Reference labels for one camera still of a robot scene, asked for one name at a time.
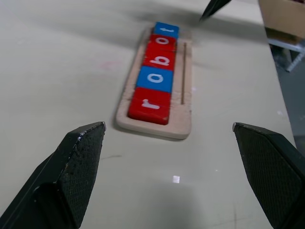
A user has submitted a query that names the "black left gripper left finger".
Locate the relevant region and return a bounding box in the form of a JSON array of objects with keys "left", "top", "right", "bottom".
[{"left": 0, "top": 121, "right": 107, "bottom": 229}]

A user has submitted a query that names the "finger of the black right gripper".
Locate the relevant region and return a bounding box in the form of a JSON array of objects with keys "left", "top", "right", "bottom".
[{"left": 198, "top": 0, "right": 233, "bottom": 23}]

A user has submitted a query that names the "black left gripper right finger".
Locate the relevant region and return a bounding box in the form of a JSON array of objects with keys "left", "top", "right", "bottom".
[{"left": 232, "top": 122, "right": 305, "bottom": 229}]

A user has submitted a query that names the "blue letter tile t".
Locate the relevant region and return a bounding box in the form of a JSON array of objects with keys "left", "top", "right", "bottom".
[{"left": 153, "top": 21, "right": 180, "bottom": 39}]

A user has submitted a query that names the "red letter tile o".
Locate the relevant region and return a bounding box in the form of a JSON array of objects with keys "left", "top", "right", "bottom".
[{"left": 148, "top": 34, "right": 178, "bottom": 52}]

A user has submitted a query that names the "red letter tile b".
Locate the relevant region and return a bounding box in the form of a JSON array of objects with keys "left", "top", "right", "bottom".
[{"left": 142, "top": 42, "right": 177, "bottom": 72}]

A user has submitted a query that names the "blue letter tile o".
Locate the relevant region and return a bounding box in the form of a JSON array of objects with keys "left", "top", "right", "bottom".
[{"left": 136, "top": 65, "right": 174, "bottom": 94}]

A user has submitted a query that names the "wooden letter tray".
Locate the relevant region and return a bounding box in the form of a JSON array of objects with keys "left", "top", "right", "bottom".
[{"left": 115, "top": 24, "right": 193, "bottom": 141}]

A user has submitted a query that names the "red letter tile r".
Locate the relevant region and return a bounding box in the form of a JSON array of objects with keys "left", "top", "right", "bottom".
[{"left": 127, "top": 86, "right": 173, "bottom": 126}]

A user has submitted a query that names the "brown cardboard box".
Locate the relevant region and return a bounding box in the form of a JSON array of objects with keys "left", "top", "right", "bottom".
[{"left": 258, "top": 0, "right": 305, "bottom": 46}]

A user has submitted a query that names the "grey metal frame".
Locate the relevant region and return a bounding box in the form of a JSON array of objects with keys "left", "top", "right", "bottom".
[{"left": 267, "top": 38, "right": 305, "bottom": 73}]

